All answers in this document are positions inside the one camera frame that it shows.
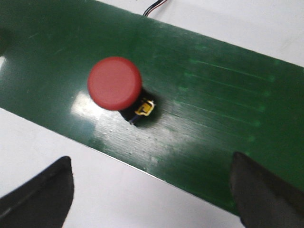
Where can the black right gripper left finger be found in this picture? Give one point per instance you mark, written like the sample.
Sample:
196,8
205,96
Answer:
42,202

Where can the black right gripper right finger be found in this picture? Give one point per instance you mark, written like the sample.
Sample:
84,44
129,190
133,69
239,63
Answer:
263,199

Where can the red mushroom push button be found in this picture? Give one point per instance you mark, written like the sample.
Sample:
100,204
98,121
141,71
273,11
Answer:
115,84

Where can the green conveyor belt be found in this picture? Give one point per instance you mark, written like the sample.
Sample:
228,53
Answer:
212,98

